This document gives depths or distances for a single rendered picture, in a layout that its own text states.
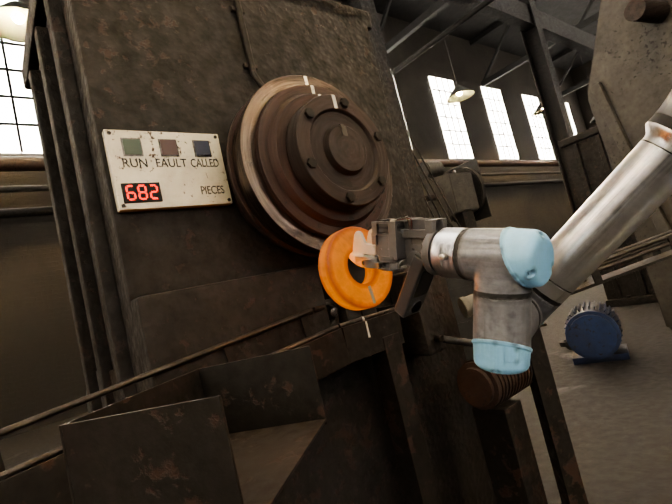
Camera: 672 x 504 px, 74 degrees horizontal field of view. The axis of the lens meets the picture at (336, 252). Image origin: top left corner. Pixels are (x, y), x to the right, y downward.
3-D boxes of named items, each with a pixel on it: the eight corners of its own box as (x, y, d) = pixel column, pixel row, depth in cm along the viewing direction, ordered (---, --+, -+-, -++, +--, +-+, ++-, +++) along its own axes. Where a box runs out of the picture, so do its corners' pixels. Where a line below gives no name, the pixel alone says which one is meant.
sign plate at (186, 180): (117, 213, 94) (101, 132, 95) (229, 205, 110) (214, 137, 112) (119, 209, 92) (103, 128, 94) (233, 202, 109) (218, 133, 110)
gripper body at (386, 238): (397, 217, 78) (456, 216, 69) (400, 265, 79) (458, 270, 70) (366, 221, 73) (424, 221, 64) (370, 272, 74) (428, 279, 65)
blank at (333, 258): (305, 239, 80) (316, 234, 77) (366, 224, 89) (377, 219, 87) (333, 322, 79) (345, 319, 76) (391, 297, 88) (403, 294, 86)
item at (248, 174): (252, 270, 101) (209, 77, 105) (393, 246, 130) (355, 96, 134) (266, 265, 96) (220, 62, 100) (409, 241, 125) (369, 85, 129)
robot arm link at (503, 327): (540, 357, 65) (541, 283, 64) (526, 382, 56) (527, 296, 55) (485, 350, 69) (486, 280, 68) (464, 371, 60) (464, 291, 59)
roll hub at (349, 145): (301, 215, 100) (273, 98, 102) (387, 207, 117) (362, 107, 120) (315, 208, 95) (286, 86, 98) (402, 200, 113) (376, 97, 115)
